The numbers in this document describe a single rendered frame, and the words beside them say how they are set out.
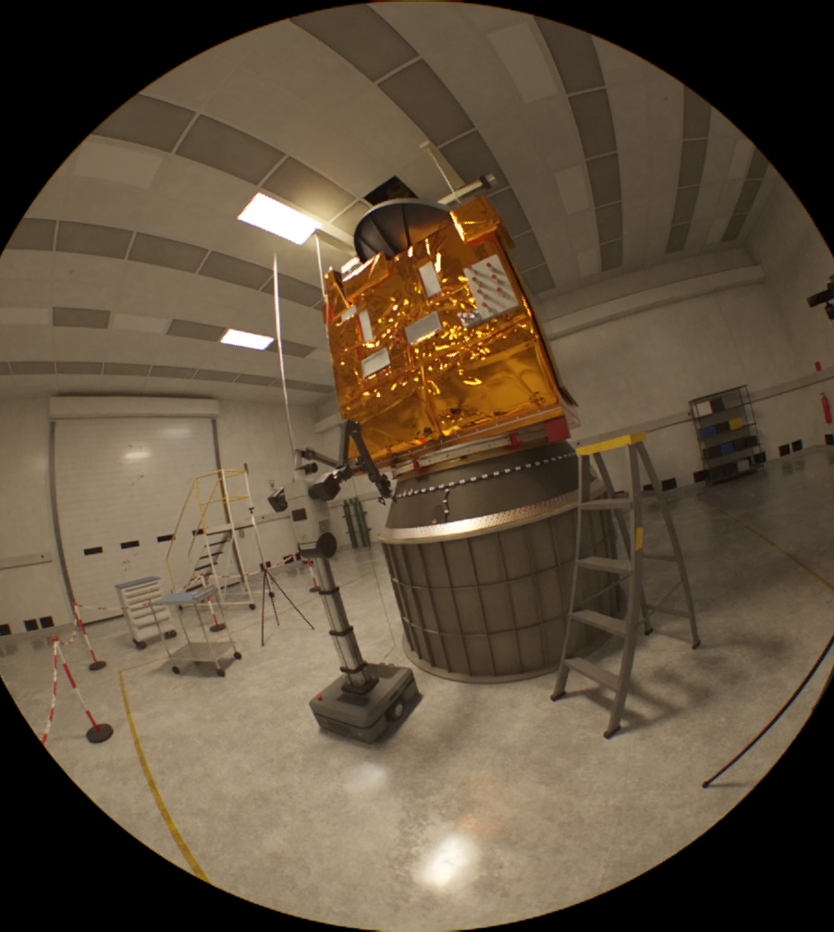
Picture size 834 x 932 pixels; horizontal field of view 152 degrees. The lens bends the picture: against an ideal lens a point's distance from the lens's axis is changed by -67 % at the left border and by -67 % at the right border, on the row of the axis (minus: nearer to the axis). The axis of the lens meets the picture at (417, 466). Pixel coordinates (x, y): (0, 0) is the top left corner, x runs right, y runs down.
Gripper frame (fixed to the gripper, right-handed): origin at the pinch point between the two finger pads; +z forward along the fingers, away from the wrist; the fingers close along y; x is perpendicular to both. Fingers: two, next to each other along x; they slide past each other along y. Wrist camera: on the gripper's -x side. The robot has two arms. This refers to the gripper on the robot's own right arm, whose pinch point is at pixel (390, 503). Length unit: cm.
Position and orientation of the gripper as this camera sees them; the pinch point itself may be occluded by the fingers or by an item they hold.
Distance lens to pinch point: 232.6
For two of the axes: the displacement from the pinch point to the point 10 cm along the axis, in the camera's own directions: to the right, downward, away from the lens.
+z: 4.1, 8.2, 3.9
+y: -8.7, 2.3, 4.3
